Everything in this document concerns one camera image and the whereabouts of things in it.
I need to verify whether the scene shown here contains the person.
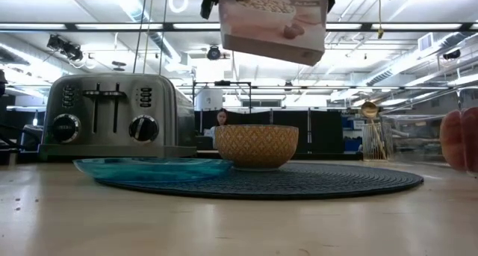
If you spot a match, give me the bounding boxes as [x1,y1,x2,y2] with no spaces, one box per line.
[203,107,231,151]

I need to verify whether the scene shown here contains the black spotlight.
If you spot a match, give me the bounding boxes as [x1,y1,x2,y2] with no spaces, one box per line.
[206,45,223,61]
[46,34,84,62]

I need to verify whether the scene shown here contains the silver four-slot toaster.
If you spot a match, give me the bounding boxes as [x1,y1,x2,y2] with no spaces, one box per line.
[39,72,198,160]

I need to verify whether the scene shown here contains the round dark blue placemat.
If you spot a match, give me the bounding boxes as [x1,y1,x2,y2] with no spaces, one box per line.
[95,162,425,201]

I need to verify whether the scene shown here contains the white hanging ring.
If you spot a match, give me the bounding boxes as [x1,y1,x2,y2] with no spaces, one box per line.
[167,0,189,14]

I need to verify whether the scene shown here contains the white cylinder tank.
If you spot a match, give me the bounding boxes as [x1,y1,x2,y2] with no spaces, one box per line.
[194,88,224,111]

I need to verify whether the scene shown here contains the black partition panels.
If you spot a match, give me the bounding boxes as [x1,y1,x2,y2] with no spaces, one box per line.
[193,110,344,154]

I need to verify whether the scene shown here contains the yellow hanging cable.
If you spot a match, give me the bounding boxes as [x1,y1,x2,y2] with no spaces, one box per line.
[376,0,385,40]

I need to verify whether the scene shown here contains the orange patterned bowl blue inside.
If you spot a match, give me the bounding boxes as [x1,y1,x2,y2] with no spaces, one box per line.
[214,124,299,172]

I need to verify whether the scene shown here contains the blue storage bin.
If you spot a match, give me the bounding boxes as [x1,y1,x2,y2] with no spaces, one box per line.
[343,116,363,152]

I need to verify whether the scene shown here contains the teal glass plate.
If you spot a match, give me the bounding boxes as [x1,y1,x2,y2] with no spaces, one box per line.
[72,157,235,184]

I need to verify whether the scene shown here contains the red apple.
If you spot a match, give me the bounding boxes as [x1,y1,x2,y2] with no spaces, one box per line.
[439,106,478,174]

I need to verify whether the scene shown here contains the clear plastic container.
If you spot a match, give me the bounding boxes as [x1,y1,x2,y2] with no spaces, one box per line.
[379,84,478,175]

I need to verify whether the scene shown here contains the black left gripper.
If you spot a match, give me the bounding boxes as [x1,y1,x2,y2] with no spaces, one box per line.
[193,0,255,20]

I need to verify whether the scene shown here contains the black rig crossbeam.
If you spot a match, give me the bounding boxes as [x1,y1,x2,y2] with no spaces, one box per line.
[0,22,478,34]

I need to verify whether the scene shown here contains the pink strawberry yogurt cereal box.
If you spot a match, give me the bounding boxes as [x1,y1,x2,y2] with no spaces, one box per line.
[218,0,329,67]

